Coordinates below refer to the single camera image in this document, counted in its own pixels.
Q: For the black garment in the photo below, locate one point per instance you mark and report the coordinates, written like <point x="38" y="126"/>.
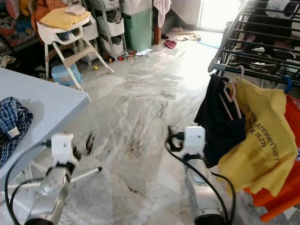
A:
<point x="215" y="117"/>

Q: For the pink plastic hanger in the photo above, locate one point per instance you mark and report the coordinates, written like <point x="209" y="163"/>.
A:
<point x="237" y="108"/>

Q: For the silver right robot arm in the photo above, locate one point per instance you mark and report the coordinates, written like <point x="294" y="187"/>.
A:
<point x="204" y="197"/>

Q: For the blue plastic hanger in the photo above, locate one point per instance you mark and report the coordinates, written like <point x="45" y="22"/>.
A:
<point x="289" y="83"/>

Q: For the white metal table legs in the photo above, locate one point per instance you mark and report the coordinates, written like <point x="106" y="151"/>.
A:
<point x="91" y="172"/>

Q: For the light blue folding table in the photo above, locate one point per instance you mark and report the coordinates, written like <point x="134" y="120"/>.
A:
<point x="42" y="103"/>

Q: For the blue step stool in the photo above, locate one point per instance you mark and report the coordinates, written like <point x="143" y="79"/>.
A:
<point x="65" y="75"/>

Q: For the blue plaid garment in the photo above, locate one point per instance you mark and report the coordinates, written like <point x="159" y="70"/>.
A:
<point x="14" y="122"/>

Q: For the pink paper sheet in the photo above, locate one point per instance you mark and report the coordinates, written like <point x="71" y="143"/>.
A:
<point x="162" y="55"/>

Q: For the yellow printed t-shirt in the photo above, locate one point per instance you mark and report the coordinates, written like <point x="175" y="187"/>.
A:
<point x="258" y="154"/>

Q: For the black metal drying rack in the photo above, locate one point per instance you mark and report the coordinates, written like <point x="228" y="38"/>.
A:
<point x="220" y="67"/>

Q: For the white paper sheet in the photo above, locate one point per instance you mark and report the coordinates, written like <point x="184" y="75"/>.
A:
<point x="143" y="52"/>

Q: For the red slippers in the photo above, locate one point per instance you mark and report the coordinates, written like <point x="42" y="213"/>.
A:
<point x="170" y="44"/>

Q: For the blue floor mat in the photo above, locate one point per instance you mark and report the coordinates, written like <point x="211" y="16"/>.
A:
<point x="208" y="43"/>

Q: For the white high chair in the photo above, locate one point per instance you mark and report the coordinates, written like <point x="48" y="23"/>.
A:
<point x="56" y="35"/>

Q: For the green plastic bin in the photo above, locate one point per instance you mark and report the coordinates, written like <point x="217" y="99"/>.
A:
<point x="137" y="30"/>

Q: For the white drawer tower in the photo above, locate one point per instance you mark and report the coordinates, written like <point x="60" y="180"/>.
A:
<point x="112" y="26"/>

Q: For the orange t-shirt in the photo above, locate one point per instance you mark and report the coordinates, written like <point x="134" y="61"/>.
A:
<point x="293" y="131"/>

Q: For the yellow cushion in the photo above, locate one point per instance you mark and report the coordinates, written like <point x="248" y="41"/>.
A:
<point x="63" y="19"/>

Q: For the pink hanging cloth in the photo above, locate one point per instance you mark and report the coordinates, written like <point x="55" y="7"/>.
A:
<point x="161" y="9"/>

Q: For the brown garment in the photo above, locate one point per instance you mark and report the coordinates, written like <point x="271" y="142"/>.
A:
<point x="47" y="7"/>

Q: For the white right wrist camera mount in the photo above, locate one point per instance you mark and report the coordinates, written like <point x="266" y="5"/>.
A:
<point x="194" y="140"/>

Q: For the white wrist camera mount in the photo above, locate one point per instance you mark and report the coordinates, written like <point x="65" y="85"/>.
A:
<point x="62" y="147"/>
<point x="194" y="140"/>

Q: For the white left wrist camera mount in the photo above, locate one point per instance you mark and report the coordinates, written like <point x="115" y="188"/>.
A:
<point x="62" y="147"/>

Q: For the brown wooden post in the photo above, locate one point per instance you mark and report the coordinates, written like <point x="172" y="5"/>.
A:
<point x="157" y="35"/>

